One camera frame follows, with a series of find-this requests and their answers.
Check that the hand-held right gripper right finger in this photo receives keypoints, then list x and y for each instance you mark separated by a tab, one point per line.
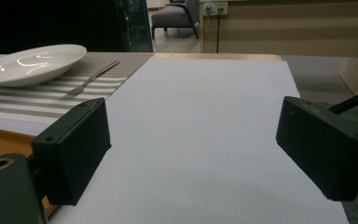
323	146

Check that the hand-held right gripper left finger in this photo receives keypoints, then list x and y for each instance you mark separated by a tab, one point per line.
71	152

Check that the metal fork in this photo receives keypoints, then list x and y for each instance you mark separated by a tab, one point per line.
90	79

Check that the white deep plate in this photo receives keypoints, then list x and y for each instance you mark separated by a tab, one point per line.
28	67

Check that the black stand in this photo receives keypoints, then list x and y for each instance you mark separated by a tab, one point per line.
351	104

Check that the striped woven placemat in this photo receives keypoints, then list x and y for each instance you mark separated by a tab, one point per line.
84	102

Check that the beige striped counter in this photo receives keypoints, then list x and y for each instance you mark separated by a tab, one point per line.
292	31

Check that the grey armchair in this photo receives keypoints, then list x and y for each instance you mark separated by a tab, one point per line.
172	15

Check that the wall socket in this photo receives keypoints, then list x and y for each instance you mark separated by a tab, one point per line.
214	7

